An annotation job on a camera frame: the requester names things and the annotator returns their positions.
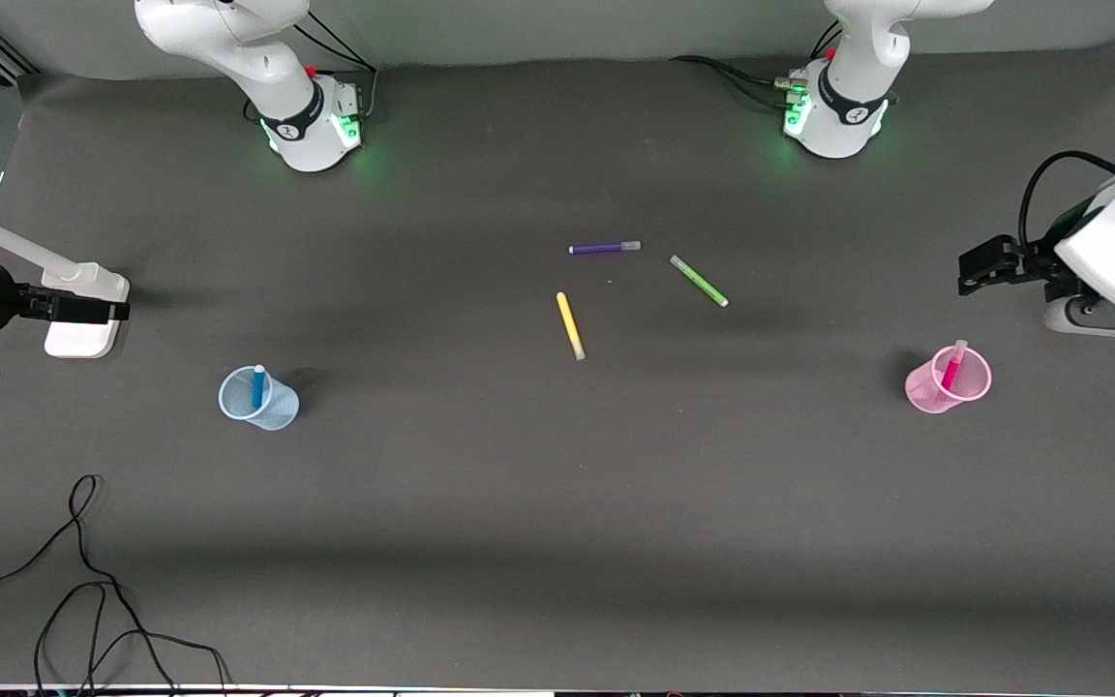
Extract white desk stand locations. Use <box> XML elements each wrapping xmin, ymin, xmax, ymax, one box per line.
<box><xmin>0</xmin><ymin>201</ymin><xmax>131</xmax><ymax>360</ymax></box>

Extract aluminium frame rail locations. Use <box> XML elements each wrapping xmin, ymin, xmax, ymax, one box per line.
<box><xmin>0</xmin><ymin>21</ymin><xmax>38</xmax><ymax>84</ymax></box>

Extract right arm base black cables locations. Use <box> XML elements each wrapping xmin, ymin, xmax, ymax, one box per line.
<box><xmin>291</xmin><ymin>15</ymin><xmax>380</xmax><ymax>123</ymax></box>

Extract thin black loose cable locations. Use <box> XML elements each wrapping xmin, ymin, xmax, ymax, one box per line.
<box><xmin>0</xmin><ymin>473</ymin><xmax>230</xmax><ymax>694</ymax></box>

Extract translucent pink plastic cup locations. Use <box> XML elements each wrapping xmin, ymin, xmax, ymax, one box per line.
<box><xmin>905</xmin><ymin>346</ymin><xmax>992</xmax><ymax>415</ymax></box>

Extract green marker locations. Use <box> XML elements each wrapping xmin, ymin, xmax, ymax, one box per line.
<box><xmin>670</xmin><ymin>255</ymin><xmax>730</xmax><ymax>308</ymax></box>

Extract yellow marker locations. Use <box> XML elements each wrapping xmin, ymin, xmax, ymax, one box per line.
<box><xmin>556</xmin><ymin>291</ymin><xmax>587</xmax><ymax>362</ymax></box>

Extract left arm base black cables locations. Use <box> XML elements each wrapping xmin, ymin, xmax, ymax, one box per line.
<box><xmin>669</xmin><ymin>19</ymin><xmax>844</xmax><ymax>112</ymax></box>

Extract arm base black cables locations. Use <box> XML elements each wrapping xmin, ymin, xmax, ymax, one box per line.
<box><xmin>669</xmin><ymin>19</ymin><xmax>844</xmax><ymax>112</ymax></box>
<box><xmin>291</xmin><ymin>15</ymin><xmax>380</xmax><ymax>123</ymax></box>

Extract translucent blue plastic cup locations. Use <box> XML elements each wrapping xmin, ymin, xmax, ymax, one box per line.
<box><xmin>219</xmin><ymin>366</ymin><xmax>300</xmax><ymax>432</ymax></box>

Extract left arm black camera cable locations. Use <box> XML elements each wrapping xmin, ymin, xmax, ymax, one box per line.
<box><xmin>1019</xmin><ymin>150</ymin><xmax>1115</xmax><ymax>253</ymax></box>

